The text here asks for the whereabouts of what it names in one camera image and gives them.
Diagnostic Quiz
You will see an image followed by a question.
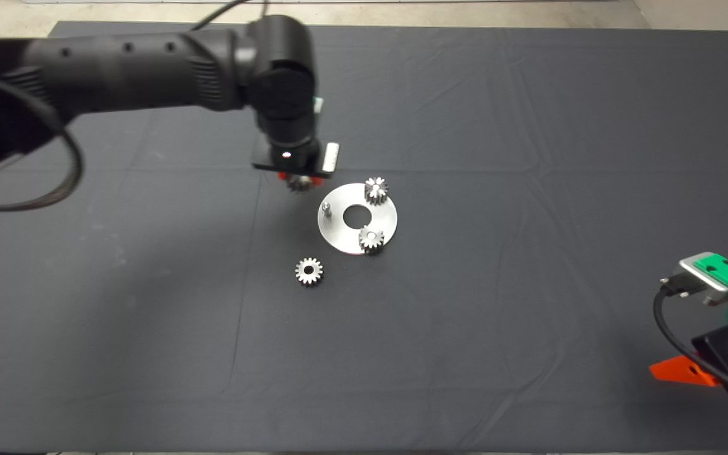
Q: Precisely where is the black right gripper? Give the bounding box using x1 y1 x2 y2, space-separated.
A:
648 322 728 397

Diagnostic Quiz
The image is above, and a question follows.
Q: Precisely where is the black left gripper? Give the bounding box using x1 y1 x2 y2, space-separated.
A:
250 136 341 185

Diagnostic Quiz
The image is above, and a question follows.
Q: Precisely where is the round metal plate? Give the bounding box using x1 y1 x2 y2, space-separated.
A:
317 183 398 256

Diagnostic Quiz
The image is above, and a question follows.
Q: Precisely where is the small steel gear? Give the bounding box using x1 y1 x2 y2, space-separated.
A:
364 176 390 206
358 226 385 257
294 257 324 286

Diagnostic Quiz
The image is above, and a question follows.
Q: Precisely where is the dark grey table cloth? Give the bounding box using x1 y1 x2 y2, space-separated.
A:
0 22 728 455

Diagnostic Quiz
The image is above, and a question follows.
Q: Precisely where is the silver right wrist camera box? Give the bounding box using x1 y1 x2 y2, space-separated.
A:
677 253 728 307

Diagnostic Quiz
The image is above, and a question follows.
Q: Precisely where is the thin black left camera cable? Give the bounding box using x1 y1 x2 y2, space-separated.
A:
190 0 270 31

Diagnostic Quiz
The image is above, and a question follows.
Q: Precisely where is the braided black arm cable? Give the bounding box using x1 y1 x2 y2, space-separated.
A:
0 76 83 212

